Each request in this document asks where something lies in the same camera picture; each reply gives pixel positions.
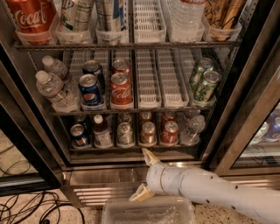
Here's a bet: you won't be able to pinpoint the red Coca-Cola can middle rear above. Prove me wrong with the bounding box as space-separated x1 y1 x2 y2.
112 59 131 77

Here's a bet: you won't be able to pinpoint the green can middle front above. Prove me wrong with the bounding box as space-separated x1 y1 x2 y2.
194 71 221 102

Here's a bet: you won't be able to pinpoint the clear plastic bin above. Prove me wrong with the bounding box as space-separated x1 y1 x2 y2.
101 196 197 224

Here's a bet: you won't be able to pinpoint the blue Pepsi can middle front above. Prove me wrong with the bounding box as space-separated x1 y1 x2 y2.
79 73 103 106

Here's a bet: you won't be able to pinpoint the water bottle middle front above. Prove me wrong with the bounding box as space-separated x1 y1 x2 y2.
35 70 80 113

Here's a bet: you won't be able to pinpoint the red Coca-Cola can bottom rear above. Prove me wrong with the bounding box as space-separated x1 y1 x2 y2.
161 111 178 125

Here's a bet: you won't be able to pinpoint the blue Pepsi can bottom shelf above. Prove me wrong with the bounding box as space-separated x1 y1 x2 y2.
70 124 90 147

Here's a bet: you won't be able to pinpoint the green 7up can front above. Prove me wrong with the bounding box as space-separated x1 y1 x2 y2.
117 122 133 144

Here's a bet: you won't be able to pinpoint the red coca-cola can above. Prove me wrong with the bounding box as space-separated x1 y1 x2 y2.
161 111 178 125
110 73 132 105
112 59 131 77
160 121 179 144

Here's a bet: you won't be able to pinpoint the gold brown bottle top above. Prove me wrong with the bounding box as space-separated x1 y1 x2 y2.
204 0 247 41

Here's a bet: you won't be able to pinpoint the green white bottle top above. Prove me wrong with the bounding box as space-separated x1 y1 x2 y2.
59 0 93 32

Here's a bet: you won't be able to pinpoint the black cables on floor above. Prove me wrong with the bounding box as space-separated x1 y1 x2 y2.
0 143 86 224

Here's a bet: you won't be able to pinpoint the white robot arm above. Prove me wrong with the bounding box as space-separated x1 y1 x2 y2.
129 148 280 224

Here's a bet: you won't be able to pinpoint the large Coca-Cola bottle top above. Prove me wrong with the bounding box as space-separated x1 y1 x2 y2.
5 0 58 46

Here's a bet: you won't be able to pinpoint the orange soda can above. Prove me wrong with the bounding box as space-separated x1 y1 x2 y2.
140 122 156 144
139 112 152 124

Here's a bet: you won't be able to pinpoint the steel fridge base grille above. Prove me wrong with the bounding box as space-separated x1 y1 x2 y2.
62 164 280 207

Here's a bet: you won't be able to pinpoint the red Coca-Cola can middle front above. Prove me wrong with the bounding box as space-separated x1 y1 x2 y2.
110 73 132 105

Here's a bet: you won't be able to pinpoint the orange soda can front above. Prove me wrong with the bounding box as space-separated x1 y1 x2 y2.
140 122 156 144

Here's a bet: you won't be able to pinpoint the silver blue can top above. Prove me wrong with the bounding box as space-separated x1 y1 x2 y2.
95 0 125 32

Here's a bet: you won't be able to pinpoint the red Coca-Cola can bottom front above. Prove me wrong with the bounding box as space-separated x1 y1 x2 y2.
160 121 179 144

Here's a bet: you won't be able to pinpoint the green can middle rear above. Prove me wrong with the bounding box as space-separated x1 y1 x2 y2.
189 58 214 91

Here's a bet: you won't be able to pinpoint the green 7up can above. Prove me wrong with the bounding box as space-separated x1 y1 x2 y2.
118 112 132 124
117 122 133 144

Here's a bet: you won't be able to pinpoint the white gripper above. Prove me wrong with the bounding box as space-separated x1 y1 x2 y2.
129 148 182 202

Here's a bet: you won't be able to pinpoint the clear water bottle top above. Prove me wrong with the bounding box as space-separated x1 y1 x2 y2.
171 0 206 38

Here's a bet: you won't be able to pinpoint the empty white tray middle left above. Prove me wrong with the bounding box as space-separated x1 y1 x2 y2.
135 49 162 109

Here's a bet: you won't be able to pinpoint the clear water bottle bottom shelf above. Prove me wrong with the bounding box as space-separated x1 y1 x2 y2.
179 109 206 146

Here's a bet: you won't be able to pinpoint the cans behind right glass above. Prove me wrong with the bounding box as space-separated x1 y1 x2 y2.
250 113 280 144

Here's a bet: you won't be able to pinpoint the empty white tray top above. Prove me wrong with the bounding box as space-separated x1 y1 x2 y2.
133 0 166 43

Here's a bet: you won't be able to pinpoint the orange soda can rear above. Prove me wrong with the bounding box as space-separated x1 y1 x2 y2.
139 112 152 124

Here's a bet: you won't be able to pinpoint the glass fridge door right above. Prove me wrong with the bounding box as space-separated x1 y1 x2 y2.
201 0 280 177

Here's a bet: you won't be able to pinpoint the green 7up can rear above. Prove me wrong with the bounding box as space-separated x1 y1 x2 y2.
118 112 132 124

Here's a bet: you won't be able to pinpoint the brown tea bottle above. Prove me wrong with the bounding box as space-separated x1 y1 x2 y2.
93 115 112 149

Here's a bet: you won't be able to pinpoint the blue Pepsi can middle rear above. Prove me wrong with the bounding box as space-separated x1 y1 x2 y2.
82 59 105 94

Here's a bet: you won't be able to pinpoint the black fridge door left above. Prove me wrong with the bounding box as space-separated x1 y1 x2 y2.
0 47 63 196

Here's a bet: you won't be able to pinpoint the water bottle middle rear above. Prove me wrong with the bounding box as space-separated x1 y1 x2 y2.
42 55 72 85

